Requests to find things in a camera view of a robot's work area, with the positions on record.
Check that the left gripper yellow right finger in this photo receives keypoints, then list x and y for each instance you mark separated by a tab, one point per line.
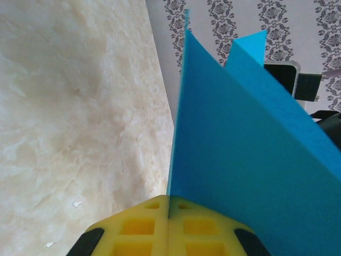
199	229

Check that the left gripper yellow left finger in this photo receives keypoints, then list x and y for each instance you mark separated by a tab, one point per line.
138	226

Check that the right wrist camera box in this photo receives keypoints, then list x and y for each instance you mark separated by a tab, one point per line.
285	77

